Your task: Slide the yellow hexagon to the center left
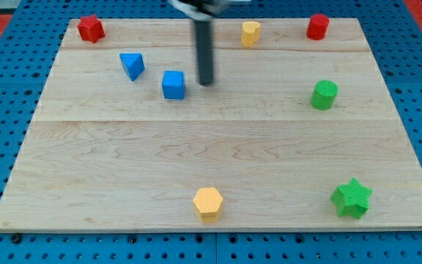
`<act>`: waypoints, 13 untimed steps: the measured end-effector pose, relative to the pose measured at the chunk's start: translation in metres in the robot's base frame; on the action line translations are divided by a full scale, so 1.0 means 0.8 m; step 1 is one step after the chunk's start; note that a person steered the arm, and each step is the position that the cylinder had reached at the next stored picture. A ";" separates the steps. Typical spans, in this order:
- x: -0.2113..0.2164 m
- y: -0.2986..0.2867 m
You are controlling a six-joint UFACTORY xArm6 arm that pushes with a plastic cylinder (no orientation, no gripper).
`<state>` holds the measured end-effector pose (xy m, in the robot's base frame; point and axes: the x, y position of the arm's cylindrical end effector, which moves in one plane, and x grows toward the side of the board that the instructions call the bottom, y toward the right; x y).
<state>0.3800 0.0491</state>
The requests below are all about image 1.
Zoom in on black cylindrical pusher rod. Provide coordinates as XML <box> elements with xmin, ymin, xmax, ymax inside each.
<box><xmin>193</xmin><ymin>20</ymin><xmax>214</xmax><ymax>86</ymax></box>

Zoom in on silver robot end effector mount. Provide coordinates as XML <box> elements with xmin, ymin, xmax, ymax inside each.
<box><xmin>168</xmin><ymin>0</ymin><xmax>251</xmax><ymax>21</ymax></box>

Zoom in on yellow hexagon block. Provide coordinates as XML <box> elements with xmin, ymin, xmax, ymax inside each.
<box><xmin>193</xmin><ymin>187</ymin><xmax>223</xmax><ymax>223</ymax></box>

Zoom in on yellow heart block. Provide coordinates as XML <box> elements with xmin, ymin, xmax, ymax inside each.
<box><xmin>241</xmin><ymin>21</ymin><xmax>261</xmax><ymax>48</ymax></box>

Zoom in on blue cube block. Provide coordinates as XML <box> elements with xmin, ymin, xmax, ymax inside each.
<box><xmin>162</xmin><ymin>70</ymin><xmax>186</xmax><ymax>100</ymax></box>

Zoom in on blue triangle block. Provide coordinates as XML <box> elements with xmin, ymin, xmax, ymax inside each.
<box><xmin>119</xmin><ymin>53</ymin><xmax>145</xmax><ymax>81</ymax></box>

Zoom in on red star block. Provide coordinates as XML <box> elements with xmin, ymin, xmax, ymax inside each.
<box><xmin>77</xmin><ymin>14</ymin><xmax>106</xmax><ymax>43</ymax></box>

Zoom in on red cylinder block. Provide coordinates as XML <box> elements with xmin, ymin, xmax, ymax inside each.
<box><xmin>306</xmin><ymin>13</ymin><xmax>330</xmax><ymax>40</ymax></box>

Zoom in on green cylinder block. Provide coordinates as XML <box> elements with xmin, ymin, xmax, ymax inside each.
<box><xmin>310</xmin><ymin>80</ymin><xmax>338</xmax><ymax>110</ymax></box>

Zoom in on wooden board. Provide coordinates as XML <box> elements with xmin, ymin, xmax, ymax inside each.
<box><xmin>0</xmin><ymin>18</ymin><xmax>422</xmax><ymax>233</ymax></box>

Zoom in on green star block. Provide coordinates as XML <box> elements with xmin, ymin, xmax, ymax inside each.
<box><xmin>330</xmin><ymin>178</ymin><xmax>373</xmax><ymax>219</ymax></box>

